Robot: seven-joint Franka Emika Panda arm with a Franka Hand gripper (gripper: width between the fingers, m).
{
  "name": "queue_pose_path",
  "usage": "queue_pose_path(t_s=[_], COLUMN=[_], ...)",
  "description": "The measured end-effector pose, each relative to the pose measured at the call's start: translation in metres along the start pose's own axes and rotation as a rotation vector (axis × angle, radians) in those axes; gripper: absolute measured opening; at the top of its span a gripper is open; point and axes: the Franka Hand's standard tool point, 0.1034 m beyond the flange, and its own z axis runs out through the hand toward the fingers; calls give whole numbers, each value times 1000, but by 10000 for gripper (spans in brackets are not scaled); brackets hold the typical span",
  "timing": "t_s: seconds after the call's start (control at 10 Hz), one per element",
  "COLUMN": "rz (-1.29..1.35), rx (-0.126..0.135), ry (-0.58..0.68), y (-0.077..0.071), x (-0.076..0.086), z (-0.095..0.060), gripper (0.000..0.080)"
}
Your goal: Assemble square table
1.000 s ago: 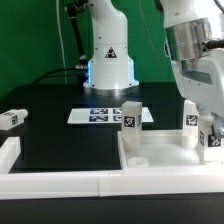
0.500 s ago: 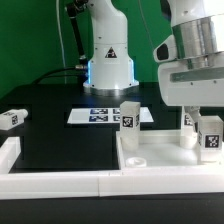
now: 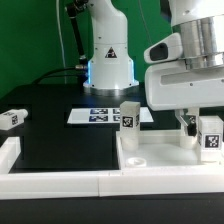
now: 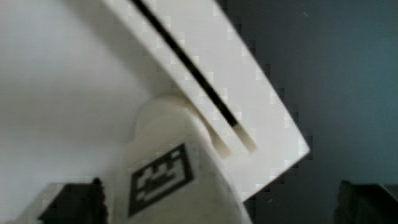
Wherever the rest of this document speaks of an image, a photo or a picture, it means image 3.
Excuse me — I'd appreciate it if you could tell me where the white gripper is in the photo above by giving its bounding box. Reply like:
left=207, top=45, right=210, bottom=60
left=145, top=61, right=224, bottom=137

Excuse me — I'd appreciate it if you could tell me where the white square table top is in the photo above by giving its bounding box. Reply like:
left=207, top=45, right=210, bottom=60
left=116, top=130, right=224, bottom=169

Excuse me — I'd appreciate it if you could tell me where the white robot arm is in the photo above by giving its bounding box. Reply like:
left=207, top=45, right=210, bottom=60
left=66, top=0, right=224, bottom=134

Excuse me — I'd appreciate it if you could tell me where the white marker sheet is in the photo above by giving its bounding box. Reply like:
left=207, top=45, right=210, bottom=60
left=67, top=106, right=155, bottom=125

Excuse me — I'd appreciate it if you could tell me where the white U-shaped fence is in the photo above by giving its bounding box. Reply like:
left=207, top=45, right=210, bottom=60
left=0, top=137, right=224, bottom=200

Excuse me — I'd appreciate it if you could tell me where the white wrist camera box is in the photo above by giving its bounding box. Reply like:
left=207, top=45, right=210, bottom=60
left=144, top=33, right=184, bottom=64

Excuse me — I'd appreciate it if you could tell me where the black cable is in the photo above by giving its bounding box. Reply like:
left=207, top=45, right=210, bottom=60
left=31, top=64, right=89, bottom=86

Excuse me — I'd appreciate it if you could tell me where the white hanging cable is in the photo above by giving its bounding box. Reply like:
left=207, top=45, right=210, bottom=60
left=55, top=0, right=68, bottom=85

